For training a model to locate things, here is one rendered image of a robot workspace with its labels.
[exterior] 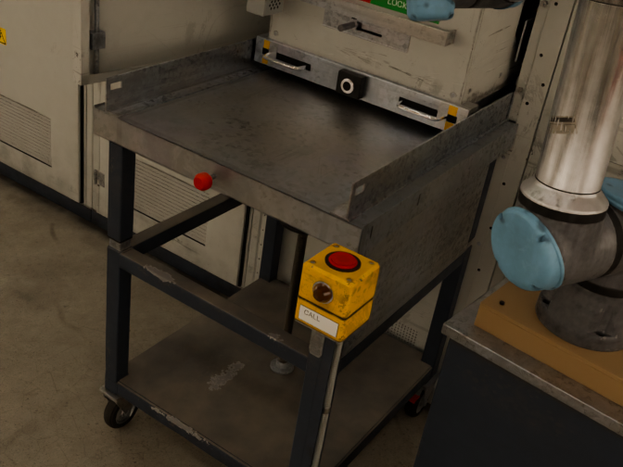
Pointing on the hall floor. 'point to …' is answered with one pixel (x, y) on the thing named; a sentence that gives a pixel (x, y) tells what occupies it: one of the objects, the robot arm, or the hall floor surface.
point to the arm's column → (506, 422)
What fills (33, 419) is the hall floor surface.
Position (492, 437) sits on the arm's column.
